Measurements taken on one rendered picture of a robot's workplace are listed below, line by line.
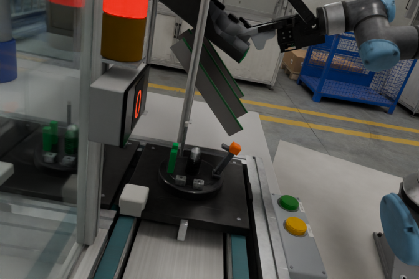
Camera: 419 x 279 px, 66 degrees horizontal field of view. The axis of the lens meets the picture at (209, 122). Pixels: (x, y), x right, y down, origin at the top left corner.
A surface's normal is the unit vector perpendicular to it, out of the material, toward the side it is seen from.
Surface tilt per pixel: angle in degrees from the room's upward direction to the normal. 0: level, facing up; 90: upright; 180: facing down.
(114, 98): 90
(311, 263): 0
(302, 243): 0
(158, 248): 0
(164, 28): 90
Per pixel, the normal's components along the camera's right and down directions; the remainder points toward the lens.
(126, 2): 0.25, 0.45
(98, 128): -0.03, 0.41
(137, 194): 0.19, -0.89
